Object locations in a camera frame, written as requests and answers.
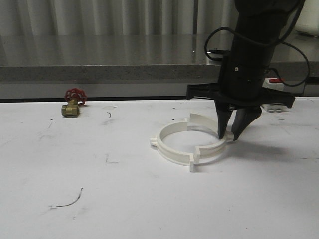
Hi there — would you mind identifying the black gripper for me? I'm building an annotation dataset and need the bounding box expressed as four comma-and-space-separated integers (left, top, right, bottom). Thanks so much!
186, 56, 295, 141

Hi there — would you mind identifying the white half clamp with stud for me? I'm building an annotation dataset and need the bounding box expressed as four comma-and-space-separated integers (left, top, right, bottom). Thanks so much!
189, 113, 229, 165

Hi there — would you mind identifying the white half pipe clamp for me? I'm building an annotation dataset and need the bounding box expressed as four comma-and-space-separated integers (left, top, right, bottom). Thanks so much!
150, 118, 200, 173

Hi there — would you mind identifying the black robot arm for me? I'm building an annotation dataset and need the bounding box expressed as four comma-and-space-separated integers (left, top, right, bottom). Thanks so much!
186, 0, 305, 140

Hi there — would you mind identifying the white container in background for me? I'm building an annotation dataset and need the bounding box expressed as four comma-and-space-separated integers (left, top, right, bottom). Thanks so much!
295, 0, 319, 37

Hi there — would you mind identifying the brass valve red handwheel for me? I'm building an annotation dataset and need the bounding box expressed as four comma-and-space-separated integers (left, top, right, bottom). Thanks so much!
61, 88, 87, 117

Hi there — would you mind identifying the grey stone counter shelf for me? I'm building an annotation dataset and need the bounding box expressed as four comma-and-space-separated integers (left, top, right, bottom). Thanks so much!
0, 34, 319, 83

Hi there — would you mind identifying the white circuit breaker red switch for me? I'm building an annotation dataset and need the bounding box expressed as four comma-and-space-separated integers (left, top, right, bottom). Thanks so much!
262, 78, 287, 113

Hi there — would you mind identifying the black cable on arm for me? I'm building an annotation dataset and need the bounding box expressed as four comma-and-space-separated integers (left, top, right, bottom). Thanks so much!
204, 0, 311, 88

